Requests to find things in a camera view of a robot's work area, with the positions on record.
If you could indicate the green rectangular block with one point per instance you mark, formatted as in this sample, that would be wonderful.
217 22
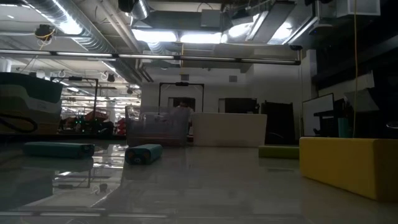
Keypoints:
278 152

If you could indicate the teal rectangular block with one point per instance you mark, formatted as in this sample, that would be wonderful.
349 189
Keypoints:
59 150
146 153

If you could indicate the yellow rectangular block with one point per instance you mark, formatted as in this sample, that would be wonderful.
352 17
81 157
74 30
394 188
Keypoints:
348 165

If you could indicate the person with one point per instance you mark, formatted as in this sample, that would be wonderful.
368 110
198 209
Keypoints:
184 107

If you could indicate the grey plastic bin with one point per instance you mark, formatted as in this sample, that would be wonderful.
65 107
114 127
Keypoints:
155 133

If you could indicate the horizontal rig beam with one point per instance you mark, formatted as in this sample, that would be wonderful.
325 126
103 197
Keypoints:
146 56

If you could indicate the ceiling light panel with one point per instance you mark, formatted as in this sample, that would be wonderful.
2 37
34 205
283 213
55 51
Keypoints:
174 36

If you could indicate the black cabinet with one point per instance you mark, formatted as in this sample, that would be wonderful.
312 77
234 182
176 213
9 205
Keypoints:
278 123

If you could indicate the whiteboard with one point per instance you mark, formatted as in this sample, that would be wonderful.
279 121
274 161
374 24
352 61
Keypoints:
317 115

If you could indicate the teal cup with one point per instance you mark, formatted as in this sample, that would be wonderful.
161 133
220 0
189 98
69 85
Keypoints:
344 127

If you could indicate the yellow stacked bin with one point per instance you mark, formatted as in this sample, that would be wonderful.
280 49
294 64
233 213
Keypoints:
46 123

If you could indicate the teal stacked bin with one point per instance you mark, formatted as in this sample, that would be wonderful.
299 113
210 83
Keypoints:
37 88

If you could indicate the black gantry frame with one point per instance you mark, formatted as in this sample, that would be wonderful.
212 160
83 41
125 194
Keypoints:
95 102
182 83

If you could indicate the dark wall screen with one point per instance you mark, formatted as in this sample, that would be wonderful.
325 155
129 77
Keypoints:
241 105

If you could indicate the silver ceiling duct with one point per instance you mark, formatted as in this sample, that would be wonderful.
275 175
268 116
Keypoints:
87 34

